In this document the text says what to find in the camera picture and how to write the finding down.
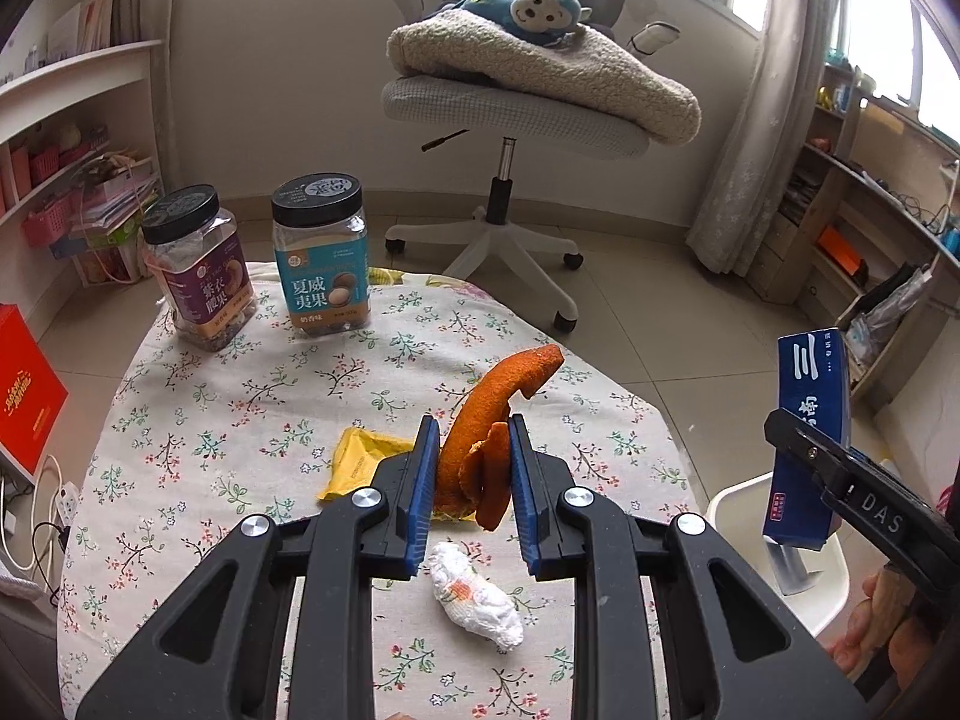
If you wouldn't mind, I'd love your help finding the white cable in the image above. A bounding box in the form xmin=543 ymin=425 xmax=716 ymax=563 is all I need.
xmin=0 ymin=454 xmax=65 ymax=578

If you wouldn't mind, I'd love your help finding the yellow snack packet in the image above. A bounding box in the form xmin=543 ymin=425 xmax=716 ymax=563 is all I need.
xmin=316 ymin=427 xmax=417 ymax=505

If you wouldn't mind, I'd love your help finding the curled orange peel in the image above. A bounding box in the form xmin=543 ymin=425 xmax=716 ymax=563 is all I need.
xmin=437 ymin=343 xmax=565 ymax=532

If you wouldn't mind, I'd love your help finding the blue monkey plush toy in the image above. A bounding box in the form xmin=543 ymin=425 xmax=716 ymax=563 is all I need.
xmin=448 ymin=0 xmax=593 ymax=50

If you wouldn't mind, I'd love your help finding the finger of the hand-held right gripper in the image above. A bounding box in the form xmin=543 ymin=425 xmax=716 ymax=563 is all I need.
xmin=763 ymin=406 xmax=871 ymax=500

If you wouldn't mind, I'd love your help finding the red gift box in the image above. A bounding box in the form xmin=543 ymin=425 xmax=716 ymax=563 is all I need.
xmin=0 ymin=302 xmax=70 ymax=477

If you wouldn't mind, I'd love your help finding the beige fleece blanket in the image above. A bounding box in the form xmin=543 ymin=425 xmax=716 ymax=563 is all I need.
xmin=386 ymin=6 xmax=704 ymax=145

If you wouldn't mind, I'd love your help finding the grey office chair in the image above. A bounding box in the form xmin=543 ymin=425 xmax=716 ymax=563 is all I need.
xmin=379 ymin=0 xmax=682 ymax=335

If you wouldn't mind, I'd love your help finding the floral tablecloth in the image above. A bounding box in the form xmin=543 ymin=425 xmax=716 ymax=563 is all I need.
xmin=58 ymin=262 xmax=710 ymax=720

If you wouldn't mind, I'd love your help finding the rolled white tissue orange print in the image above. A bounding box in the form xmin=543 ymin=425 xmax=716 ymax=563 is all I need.
xmin=426 ymin=542 xmax=524 ymax=652

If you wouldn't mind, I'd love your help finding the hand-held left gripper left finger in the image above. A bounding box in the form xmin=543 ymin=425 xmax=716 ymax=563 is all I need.
xmin=75 ymin=415 xmax=442 ymax=720

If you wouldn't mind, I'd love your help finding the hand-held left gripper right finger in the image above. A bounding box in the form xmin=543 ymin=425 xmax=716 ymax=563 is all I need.
xmin=508 ymin=414 xmax=863 ymax=720

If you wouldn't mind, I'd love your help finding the pink storage basket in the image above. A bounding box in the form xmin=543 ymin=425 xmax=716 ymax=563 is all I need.
xmin=21 ymin=201 xmax=85 ymax=248
xmin=6 ymin=144 xmax=47 ymax=194

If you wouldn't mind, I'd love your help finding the orange box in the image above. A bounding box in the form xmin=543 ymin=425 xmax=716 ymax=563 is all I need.
xmin=816 ymin=227 xmax=865 ymax=280

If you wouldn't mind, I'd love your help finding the person's right hand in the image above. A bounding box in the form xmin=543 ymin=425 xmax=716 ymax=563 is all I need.
xmin=831 ymin=564 xmax=927 ymax=680

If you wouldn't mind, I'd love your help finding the teal label nut jar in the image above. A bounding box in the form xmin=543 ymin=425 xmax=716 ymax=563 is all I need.
xmin=271 ymin=174 xmax=372 ymax=337

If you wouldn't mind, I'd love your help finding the white shelf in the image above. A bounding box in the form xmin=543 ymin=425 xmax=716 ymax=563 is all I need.
xmin=0 ymin=0 xmax=166 ymax=301

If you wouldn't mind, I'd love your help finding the purple label nut jar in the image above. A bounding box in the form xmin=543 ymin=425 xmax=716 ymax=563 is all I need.
xmin=141 ymin=185 xmax=258 ymax=352

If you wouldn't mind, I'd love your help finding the dark blue white box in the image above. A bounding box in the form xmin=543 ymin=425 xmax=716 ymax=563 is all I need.
xmin=761 ymin=330 xmax=854 ymax=595

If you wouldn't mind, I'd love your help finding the white power strip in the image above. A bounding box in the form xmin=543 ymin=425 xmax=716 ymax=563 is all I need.
xmin=52 ymin=484 xmax=82 ymax=533

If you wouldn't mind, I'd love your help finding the wooden shelf desk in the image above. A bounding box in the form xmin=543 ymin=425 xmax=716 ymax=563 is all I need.
xmin=750 ymin=60 xmax=960 ymax=421

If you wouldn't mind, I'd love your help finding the stack of papers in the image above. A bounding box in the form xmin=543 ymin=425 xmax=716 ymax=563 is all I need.
xmin=45 ymin=0 xmax=115 ymax=61

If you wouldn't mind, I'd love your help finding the clear plastic bag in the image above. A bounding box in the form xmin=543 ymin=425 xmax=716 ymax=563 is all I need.
xmin=846 ymin=268 xmax=932 ymax=385

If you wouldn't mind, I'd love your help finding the white trash bin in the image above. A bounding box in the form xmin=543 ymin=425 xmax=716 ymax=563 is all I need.
xmin=706 ymin=474 xmax=852 ymax=635

